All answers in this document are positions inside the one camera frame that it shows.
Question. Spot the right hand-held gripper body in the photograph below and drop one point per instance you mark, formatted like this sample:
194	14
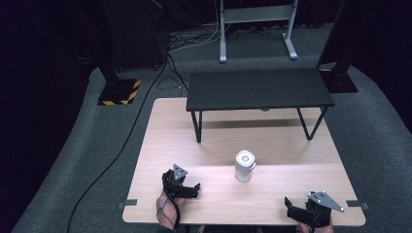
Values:
319	207

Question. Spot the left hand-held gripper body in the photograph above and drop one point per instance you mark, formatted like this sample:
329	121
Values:
175	181

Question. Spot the white lidded cup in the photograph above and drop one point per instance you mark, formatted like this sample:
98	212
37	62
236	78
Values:
244	166

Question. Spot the person's right hand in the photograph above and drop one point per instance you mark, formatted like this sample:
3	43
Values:
324	229

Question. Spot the person's left hand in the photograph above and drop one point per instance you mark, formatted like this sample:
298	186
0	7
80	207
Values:
165	210

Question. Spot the grey tape strip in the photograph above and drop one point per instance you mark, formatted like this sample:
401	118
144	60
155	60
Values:
356	204
128	203

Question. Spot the black stand with striped base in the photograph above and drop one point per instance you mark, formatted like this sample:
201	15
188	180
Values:
119	92

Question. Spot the black low shelf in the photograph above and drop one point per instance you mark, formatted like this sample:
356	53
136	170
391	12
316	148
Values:
259	89

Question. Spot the black stand with square base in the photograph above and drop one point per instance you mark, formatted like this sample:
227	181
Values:
338	81

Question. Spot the white metal stand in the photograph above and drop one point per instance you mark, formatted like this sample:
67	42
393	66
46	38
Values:
257	13

